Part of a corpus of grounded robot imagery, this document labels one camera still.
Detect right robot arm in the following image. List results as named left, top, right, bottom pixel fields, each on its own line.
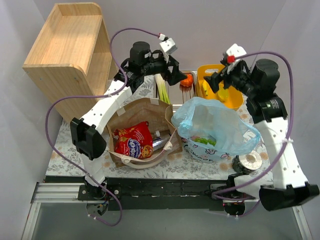
left=204, top=59, right=320, bottom=211

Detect wooden shelf unit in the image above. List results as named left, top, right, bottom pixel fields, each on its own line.
left=22, top=2, right=118, bottom=122

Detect yellow bananas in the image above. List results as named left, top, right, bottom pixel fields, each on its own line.
left=202, top=80, right=210, bottom=98

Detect small silver bottle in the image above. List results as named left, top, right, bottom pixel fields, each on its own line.
left=151, top=130, right=172, bottom=152

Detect grey tape roll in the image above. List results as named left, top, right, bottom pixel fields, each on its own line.
left=231, top=150, right=262, bottom=174

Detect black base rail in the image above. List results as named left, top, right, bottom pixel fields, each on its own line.
left=77, top=178, right=245, bottom=216

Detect floral table mat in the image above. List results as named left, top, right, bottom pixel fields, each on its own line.
left=45, top=76, right=270, bottom=180

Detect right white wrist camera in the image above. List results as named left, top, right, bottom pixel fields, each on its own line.
left=220, top=43, right=247, bottom=74

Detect white green leek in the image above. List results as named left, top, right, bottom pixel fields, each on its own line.
left=154, top=73, right=171, bottom=105

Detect blue cartoon plastic bag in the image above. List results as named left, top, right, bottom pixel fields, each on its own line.
left=171, top=97, right=261, bottom=163

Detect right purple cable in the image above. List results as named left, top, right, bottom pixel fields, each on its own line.
left=211, top=51, right=294, bottom=217

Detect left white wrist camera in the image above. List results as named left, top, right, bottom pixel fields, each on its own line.
left=159, top=37, right=178, bottom=63

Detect brown paper tote bag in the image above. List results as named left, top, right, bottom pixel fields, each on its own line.
left=106, top=97, right=182, bottom=169

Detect red cookie snack packet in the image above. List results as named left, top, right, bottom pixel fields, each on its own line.
left=113, top=121, right=154, bottom=159

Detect yellow star fruit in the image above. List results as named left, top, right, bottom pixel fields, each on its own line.
left=216, top=82, right=229, bottom=103

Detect purple cable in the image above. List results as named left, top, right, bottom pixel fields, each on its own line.
left=44, top=27, right=166, bottom=227
left=211, top=51, right=294, bottom=217

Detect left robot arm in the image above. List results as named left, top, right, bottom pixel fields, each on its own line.
left=70, top=38, right=187, bottom=200

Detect metal tray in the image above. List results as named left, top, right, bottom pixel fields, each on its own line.
left=154, top=71, right=197, bottom=112

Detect small orange pumpkin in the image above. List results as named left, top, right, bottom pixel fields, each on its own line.
left=180, top=73, right=194, bottom=88

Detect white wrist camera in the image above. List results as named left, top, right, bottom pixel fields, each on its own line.
left=159, top=37, right=178, bottom=63
left=220, top=43, right=247, bottom=74

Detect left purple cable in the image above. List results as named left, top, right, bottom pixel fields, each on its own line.
left=44, top=27, right=166, bottom=227

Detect yellow plastic basket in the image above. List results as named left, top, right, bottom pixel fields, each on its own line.
left=196, top=64, right=244, bottom=111

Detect green vegetables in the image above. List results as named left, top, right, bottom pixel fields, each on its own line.
left=194, top=137, right=216, bottom=146

